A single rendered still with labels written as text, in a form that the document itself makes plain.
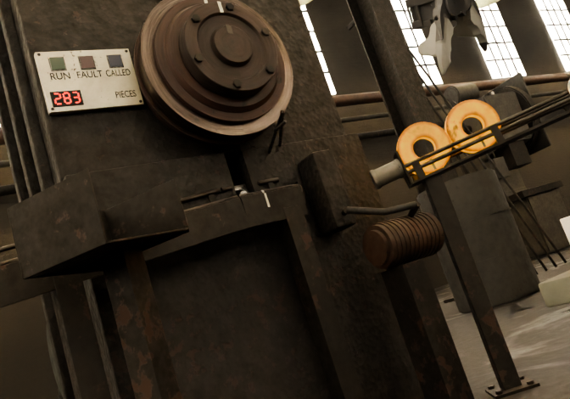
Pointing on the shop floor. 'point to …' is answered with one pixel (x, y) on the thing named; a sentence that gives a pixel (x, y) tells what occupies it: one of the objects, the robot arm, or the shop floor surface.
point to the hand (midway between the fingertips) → (469, 62)
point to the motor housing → (418, 300)
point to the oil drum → (487, 240)
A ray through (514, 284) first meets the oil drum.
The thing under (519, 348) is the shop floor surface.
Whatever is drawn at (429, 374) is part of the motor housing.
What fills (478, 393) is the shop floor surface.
